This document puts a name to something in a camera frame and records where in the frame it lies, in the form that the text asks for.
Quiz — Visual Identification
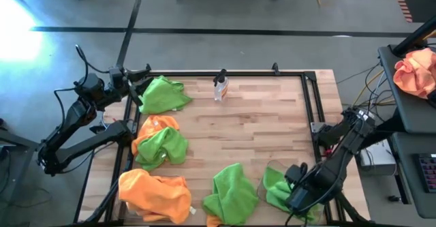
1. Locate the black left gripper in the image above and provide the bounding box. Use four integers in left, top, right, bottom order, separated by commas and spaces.
108, 66, 155, 107

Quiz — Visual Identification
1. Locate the orange microfiber towel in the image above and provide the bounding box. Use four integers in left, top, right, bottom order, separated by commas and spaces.
118, 168, 198, 225
205, 214, 225, 227
130, 115, 181, 157

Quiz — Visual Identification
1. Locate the clear plastic basket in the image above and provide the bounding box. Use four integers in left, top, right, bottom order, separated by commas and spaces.
115, 172, 197, 225
256, 159, 328, 226

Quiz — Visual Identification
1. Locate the clear spray bottle orange label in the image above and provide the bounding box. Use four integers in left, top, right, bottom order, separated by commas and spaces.
213, 68, 230, 103

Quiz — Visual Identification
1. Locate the white equipment box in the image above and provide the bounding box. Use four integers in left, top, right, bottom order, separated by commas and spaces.
356, 138, 398, 169

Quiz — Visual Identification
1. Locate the grey desk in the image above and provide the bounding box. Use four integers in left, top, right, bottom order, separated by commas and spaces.
390, 131, 436, 220

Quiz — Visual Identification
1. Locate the grey metal stand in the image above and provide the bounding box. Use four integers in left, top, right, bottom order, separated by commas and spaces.
0, 117, 57, 160

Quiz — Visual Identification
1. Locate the black backlit keyboard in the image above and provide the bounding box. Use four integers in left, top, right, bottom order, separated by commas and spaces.
414, 152, 436, 194

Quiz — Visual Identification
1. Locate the grey side cart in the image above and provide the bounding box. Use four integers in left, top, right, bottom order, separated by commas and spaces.
377, 44, 436, 135

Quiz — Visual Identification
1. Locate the peach orange crumpled cloth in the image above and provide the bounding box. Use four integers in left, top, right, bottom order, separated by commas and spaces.
392, 47, 436, 100

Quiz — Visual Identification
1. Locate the black diagonal stand beam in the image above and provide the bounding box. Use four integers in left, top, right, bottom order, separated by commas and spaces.
391, 15, 436, 57

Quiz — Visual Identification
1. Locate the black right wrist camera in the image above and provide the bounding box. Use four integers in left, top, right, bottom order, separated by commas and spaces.
284, 162, 309, 185

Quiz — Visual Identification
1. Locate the black aluminium rig frame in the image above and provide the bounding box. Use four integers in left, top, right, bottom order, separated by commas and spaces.
73, 63, 372, 227

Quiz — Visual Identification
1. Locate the tangled cable bundle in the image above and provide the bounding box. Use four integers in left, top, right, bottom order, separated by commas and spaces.
335, 60, 398, 108

